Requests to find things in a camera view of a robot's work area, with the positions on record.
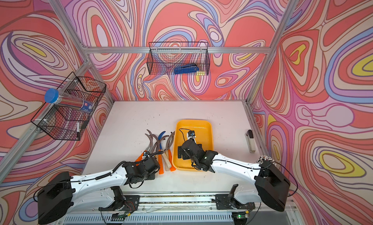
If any blue tool in basket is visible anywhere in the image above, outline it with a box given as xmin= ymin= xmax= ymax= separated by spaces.
xmin=174 ymin=63 xmax=200 ymax=74

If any black wire basket left wall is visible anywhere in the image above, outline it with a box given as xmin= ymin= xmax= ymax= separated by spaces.
xmin=31 ymin=73 xmax=106 ymax=141

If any blue blade wooden sickle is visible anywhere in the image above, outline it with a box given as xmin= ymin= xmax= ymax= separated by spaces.
xmin=157 ymin=131 xmax=166 ymax=151

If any black wire basket back wall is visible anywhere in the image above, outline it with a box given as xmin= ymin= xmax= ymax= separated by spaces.
xmin=147 ymin=41 xmax=210 ymax=76

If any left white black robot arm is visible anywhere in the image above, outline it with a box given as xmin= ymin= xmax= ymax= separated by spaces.
xmin=34 ymin=157 xmax=160 ymax=225

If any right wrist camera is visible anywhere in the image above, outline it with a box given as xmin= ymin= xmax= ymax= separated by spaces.
xmin=187 ymin=130 xmax=196 ymax=140

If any yellow plastic tray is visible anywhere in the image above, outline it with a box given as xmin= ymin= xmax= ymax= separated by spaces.
xmin=173 ymin=119 xmax=214 ymax=171

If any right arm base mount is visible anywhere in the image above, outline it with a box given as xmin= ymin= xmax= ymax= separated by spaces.
xmin=211 ymin=184 xmax=255 ymax=211

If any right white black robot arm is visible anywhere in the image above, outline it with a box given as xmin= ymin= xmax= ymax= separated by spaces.
xmin=180 ymin=138 xmax=290 ymax=212

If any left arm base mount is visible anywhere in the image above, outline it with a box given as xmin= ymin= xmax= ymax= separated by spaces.
xmin=98 ymin=186 xmax=140 ymax=213

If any black wire basket wall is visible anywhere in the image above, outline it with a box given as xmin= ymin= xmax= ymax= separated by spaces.
xmin=31 ymin=73 xmax=106 ymax=141
xmin=147 ymin=41 xmax=210 ymax=76

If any clear tube with blue cap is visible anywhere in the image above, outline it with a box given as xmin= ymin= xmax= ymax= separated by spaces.
xmin=44 ymin=89 xmax=93 ymax=113

